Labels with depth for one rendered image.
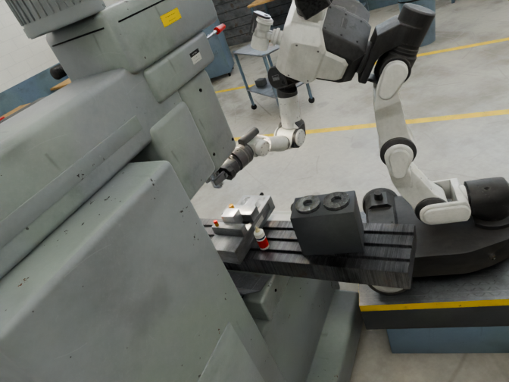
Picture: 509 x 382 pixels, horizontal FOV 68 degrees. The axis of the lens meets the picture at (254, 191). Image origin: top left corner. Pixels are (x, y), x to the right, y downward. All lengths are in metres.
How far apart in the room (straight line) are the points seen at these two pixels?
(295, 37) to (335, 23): 0.15
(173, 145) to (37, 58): 7.87
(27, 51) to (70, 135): 7.95
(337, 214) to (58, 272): 0.85
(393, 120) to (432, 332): 1.03
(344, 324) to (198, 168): 1.25
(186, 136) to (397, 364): 1.58
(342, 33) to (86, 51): 0.83
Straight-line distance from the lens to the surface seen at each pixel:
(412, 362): 2.21
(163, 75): 1.13
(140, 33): 1.09
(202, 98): 1.28
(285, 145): 1.70
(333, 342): 2.07
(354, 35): 1.48
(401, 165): 1.67
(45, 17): 1.04
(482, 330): 2.10
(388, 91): 1.53
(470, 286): 1.96
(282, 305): 1.64
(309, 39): 1.41
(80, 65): 1.16
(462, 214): 1.88
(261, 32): 1.52
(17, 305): 0.76
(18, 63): 8.69
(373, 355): 2.24
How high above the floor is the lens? 1.91
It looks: 32 degrees down
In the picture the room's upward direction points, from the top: 22 degrees counter-clockwise
